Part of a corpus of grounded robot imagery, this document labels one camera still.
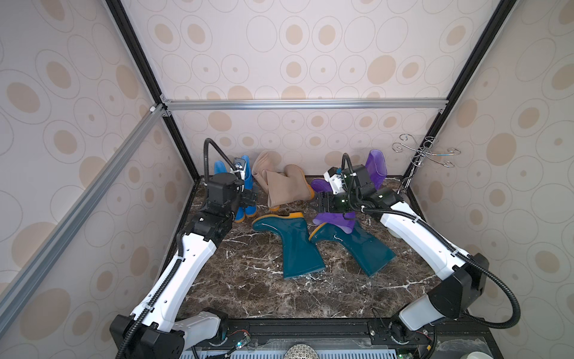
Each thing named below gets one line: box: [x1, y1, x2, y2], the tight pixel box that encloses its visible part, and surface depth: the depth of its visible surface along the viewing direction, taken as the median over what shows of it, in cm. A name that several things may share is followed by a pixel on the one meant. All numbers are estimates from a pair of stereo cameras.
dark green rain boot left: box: [251, 212, 326, 279], surface depth 93 cm
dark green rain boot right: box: [308, 222, 397, 278], surface depth 92 cm
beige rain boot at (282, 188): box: [266, 164, 315, 212], surface depth 102 cm
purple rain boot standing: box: [365, 148, 388, 191], surface depth 93 cm
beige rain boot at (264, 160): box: [251, 150, 282, 194], surface depth 95 cm
